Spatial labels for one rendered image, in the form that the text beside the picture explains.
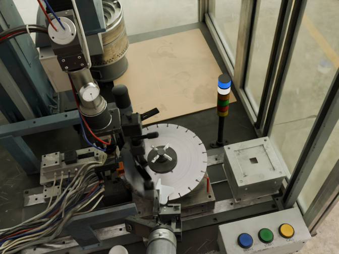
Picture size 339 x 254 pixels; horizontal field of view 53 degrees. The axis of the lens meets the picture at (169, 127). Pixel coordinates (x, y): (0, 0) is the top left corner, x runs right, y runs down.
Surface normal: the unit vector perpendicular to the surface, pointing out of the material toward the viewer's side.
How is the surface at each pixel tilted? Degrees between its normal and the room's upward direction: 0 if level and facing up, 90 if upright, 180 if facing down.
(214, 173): 0
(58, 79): 90
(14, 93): 90
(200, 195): 0
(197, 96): 0
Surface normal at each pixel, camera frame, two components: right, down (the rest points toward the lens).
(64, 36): 0.09, 0.13
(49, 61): 0.20, 0.77
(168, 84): -0.07, -0.60
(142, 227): -0.56, 0.32
